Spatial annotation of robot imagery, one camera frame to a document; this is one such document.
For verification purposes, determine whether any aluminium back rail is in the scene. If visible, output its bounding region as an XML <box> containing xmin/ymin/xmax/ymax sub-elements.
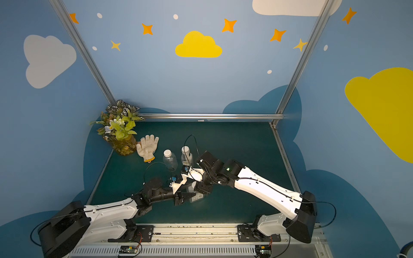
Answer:
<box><xmin>140</xmin><ymin>113</ymin><xmax>284</xmax><ymax>120</ymax></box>

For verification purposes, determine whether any round clear plastic bottle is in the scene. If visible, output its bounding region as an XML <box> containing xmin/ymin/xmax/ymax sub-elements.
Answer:
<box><xmin>163</xmin><ymin>152</ymin><xmax>178</xmax><ymax>172</ymax></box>

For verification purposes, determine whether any left side table rail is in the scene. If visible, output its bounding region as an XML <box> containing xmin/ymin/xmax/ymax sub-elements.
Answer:
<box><xmin>86</xmin><ymin>150</ymin><xmax>114</xmax><ymax>205</ymax></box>

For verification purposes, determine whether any left aluminium frame post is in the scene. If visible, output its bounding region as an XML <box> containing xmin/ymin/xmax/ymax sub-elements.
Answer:
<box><xmin>49</xmin><ymin>0</ymin><xmax>116</xmax><ymax>105</ymax></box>

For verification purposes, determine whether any table rail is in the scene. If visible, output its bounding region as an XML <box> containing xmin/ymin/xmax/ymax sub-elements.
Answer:
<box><xmin>86</xmin><ymin>150</ymin><xmax>114</xmax><ymax>205</ymax></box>
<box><xmin>270</xmin><ymin>120</ymin><xmax>301</xmax><ymax>193</ymax></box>

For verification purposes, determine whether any square clear plastic bottle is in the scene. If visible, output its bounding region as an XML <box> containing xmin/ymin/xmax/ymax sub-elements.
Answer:
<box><xmin>188</xmin><ymin>186</ymin><xmax>204</xmax><ymax>203</ymax></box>

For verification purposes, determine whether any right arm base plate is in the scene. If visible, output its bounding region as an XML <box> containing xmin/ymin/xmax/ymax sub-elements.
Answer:
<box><xmin>237</xmin><ymin>223</ymin><xmax>281</xmax><ymax>243</ymax></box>

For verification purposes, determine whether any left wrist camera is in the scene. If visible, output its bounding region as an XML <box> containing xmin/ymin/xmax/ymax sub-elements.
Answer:
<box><xmin>170</xmin><ymin>175</ymin><xmax>187</xmax><ymax>194</ymax></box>

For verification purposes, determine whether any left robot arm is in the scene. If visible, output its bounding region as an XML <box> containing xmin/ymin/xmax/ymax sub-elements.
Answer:
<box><xmin>38</xmin><ymin>178</ymin><xmax>196</xmax><ymax>258</ymax></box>

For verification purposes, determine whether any right circuit board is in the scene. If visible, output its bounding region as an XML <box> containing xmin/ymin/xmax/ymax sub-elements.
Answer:
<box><xmin>254</xmin><ymin>245</ymin><xmax>272</xmax><ymax>258</ymax></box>

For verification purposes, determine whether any aluminium frame post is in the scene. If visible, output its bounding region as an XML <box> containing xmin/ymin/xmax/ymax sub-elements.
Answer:
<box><xmin>276</xmin><ymin>0</ymin><xmax>334</xmax><ymax>115</ymax></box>
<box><xmin>49</xmin><ymin>0</ymin><xmax>116</xmax><ymax>105</ymax></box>

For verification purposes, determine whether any circuit board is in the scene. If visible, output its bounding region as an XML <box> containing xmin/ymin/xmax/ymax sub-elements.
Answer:
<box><xmin>118</xmin><ymin>245</ymin><xmax>140</xmax><ymax>257</ymax></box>
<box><xmin>254</xmin><ymin>245</ymin><xmax>272</xmax><ymax>258</ymax></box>

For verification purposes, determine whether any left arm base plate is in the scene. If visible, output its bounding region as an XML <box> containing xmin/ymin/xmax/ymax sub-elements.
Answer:
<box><xmin>108</xmin><ymin>225</ymin><xmax>154</xmax><ymax>243</ymax></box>

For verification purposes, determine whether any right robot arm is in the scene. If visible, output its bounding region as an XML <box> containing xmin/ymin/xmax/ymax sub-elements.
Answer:
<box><xmin>196</xmin><ymin>151</ymin><xmax>317</xmax><ymax>244</ymax></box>

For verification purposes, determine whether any right aluminium frame post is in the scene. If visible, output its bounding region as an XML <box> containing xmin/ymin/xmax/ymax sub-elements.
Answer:
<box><xmin>276</xmin><ymin>0</ymin><xmax>334</xmax><ymax>115</ymax></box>

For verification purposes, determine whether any left circuit board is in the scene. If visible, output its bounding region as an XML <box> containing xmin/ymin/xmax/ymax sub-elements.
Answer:
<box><xmin>118</xmin><ymin>245</ymin><xmax>140</xmax><ymax>257</ymax></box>

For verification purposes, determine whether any tall clear labelled bottle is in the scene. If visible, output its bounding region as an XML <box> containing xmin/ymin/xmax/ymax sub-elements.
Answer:
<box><xmin>181</xmin><ymin>153</ymin><xmax>194</xmax><ymax>167</ymax></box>

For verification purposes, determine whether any right side table rail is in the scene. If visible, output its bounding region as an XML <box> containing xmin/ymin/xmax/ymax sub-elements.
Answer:
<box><xmin>270</xmin><ymin>120</ymin><xmax>301</xmax><ymax>193</ymax></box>

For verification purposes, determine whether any artificial potted plant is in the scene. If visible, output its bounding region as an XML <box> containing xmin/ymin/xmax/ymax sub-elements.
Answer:
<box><xmin>90</xmin><ymin>100</ymin><xmax>145</xmax><ymax>156</ymax></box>

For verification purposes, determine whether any white knitted work glove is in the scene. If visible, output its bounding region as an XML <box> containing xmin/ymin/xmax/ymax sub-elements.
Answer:
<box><xmin>136</xmin><ymin>134</ymin><xmax>159</xmax><ymax>163</ymax></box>

